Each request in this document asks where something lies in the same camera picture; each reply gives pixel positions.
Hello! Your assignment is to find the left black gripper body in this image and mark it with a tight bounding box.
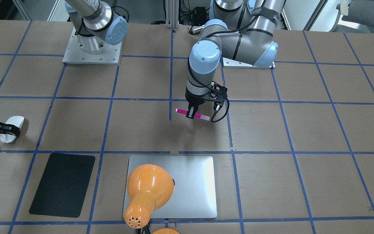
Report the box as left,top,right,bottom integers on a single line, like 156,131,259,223
186,92,210,112

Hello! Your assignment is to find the white computer mouse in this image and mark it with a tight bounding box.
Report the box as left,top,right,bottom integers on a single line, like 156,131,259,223
0,116,25,143

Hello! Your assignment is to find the pink marker pen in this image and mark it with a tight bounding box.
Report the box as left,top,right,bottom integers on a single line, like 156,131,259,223
175,108,211,122

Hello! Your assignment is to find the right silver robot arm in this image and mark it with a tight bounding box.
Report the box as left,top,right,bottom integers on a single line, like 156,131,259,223
0,0,128,143

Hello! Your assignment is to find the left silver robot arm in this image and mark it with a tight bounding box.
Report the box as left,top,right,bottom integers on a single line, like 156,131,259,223
185,0,285,119

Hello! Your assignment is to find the black mousepad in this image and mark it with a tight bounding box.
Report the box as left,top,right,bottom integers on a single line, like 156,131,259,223
29,153,95,218

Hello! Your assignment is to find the silver closed laptop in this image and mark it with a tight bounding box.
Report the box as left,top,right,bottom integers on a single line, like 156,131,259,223
123,156,218,219

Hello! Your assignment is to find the orange desk lamp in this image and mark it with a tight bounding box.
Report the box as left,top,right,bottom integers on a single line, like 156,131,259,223
123,164,175,234

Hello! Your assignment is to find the grey office chair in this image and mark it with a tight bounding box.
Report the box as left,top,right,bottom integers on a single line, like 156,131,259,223
330,0,374,33

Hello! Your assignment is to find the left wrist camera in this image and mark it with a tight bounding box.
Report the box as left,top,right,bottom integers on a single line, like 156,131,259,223
210,82,230,112

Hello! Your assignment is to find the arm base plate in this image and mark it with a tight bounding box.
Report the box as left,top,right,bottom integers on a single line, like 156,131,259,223
62,28,123,65
222,57,276,69

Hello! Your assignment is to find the aluminium frame post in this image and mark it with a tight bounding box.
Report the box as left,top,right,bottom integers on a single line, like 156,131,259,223
164,0,180,31

